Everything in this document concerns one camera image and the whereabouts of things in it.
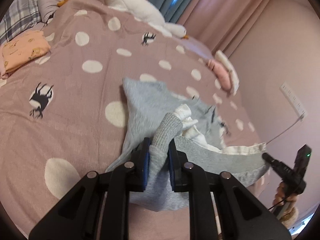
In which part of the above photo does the grey New York sweatshirt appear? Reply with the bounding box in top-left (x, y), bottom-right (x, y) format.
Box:
top-left (108, 77), bottom-right (269, 211)

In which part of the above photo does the right hand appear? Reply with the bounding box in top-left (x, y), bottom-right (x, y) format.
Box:
top-left (272, 182), bottom-right (298, 208)

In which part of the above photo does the beige fuzzy right sleeve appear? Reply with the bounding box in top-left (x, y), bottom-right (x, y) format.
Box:
top-left (279, 206), bottom-right (299, 230)

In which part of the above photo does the pink polka dot duvet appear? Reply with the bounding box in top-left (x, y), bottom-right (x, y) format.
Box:
top-left (1, 0), bottom-right (260, 234)

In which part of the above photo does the folded pink garment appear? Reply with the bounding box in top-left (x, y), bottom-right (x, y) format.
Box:
top-left (207, 59), bottom-right (232, 93)

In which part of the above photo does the folded orange bear garment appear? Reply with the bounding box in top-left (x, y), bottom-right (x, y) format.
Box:
top-left (1, 30), bottom-right (50, 76)

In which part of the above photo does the pink curtain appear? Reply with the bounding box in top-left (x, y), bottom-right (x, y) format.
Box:
top-left (69, 0), bottom-right (278, 58)

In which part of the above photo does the blue plaid pillow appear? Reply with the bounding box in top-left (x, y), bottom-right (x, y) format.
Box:
top-left (1, 0), bottom-right (55, 44)

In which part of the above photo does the lavender pillow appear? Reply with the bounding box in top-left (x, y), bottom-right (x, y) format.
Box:
top-left (37, 0), bottom-right (83, 23)

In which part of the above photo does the white goose plush toy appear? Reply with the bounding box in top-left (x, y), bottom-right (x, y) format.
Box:
top-left (103, 0), bottom-right (188, 39)

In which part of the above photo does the white power cable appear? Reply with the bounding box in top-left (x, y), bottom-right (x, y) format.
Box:
top-left (265, 115), bottom-right (304, 145)

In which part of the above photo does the white wall power strip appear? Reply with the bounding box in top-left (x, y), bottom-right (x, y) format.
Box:
top-left (279, 82), bottom-right (308, 121)

